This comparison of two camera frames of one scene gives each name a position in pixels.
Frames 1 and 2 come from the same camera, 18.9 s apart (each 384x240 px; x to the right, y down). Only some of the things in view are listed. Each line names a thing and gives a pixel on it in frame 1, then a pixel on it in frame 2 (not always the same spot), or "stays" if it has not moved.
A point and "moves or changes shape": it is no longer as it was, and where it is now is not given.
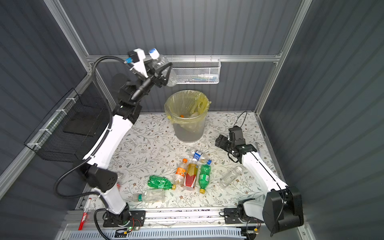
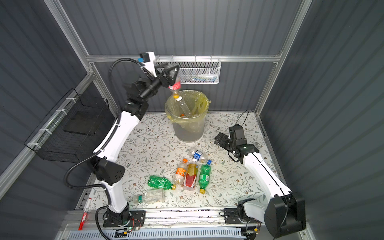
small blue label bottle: x=198 y=155 stays
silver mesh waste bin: x=187 y=109 stays
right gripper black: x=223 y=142 stays
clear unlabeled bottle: x=230 y=176 -> x=184 y=106
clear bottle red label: x=120 y=177 moves or changes shape
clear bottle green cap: x=154 y=195 stays
